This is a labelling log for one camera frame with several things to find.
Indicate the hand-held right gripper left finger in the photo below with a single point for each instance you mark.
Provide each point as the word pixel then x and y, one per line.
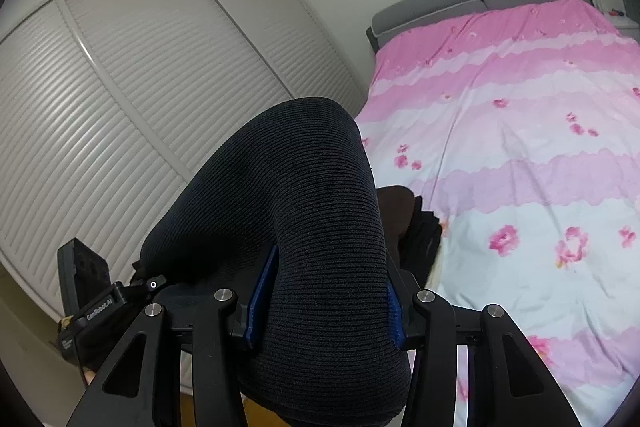
pixel 260 302

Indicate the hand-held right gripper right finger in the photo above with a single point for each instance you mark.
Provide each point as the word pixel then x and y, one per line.
pixel 396 322

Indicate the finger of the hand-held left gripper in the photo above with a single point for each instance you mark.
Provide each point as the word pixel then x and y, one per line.
pixel 152 287

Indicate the black pants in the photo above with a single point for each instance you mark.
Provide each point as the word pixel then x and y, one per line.
pixel 300 207

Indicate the white folded garment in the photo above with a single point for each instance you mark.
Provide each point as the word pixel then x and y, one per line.
pixel 436 272

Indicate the black folded garments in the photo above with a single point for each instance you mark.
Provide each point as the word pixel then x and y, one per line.
pixel 420 242

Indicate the white louvered wardrobe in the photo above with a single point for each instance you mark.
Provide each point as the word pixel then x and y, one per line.
pixel 125 107

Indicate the bed with pink floral cover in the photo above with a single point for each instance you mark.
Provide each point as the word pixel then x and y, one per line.
pixel 525 157

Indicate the white nightstand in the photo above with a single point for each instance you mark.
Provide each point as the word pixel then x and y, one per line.
pixel 622 21

